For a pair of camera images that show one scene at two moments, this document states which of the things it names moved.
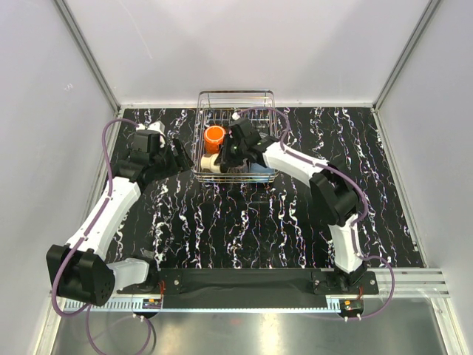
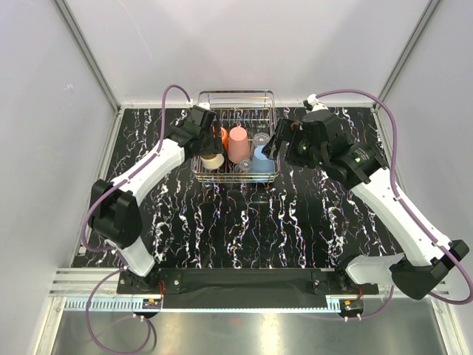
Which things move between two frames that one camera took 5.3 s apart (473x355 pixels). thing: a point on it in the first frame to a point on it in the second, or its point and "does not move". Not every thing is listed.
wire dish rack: (232, 128) does not move
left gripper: (179, 163) to (214, 146)
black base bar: (251, 288) does not move
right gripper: (224, 159) to (286, 130)
